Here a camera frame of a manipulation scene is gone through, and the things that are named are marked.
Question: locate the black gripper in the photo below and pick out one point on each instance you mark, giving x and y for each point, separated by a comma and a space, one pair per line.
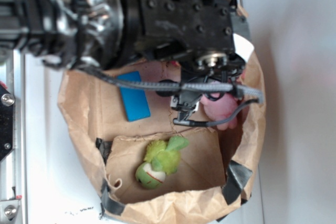
199, 34

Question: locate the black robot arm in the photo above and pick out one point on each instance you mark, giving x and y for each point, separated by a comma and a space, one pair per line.
108, 34

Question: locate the blue rectangular block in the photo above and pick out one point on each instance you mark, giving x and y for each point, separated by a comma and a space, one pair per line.
135, 104

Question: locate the pink plush toy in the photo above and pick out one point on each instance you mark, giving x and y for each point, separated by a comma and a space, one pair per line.
222, 109

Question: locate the green plush toy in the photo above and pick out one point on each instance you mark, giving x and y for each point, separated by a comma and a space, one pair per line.
162, 158

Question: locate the brown paper bag tray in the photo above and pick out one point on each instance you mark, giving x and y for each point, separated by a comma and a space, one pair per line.
215, 175

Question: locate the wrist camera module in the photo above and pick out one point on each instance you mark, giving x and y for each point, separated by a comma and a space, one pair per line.
186, 102

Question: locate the aluminum extrusion rail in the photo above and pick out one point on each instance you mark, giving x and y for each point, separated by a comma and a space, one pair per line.
13, 173

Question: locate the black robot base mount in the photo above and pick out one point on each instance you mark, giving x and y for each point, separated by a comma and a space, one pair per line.
6, 121

